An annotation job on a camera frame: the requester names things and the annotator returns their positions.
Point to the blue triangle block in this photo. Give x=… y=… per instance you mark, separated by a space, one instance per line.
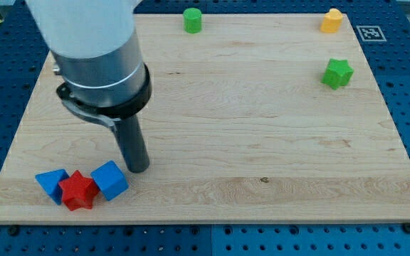
x=49 y=182

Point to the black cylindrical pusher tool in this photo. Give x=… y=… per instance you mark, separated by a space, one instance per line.
x=128 y=135

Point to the red star block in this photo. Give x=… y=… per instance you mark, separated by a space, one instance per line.
x=78 y=191

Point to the green cylinder block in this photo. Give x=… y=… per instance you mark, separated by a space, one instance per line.
x=192 y=20

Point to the blue cube block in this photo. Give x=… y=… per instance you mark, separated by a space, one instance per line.
x=110 y=180

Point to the wooden board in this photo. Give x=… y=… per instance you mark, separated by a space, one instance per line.
x=239 y=129

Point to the green star block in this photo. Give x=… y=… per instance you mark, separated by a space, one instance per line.
x=337 y=73

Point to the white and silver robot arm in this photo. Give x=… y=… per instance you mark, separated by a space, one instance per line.
x=95 y=44

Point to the fiducial marker tag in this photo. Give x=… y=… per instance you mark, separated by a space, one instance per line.
x=370 y=33

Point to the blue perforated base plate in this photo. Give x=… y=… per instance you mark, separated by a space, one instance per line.
x=22 y=51

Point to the yellow hexagon block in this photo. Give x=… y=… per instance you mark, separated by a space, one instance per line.
x=332 y=21

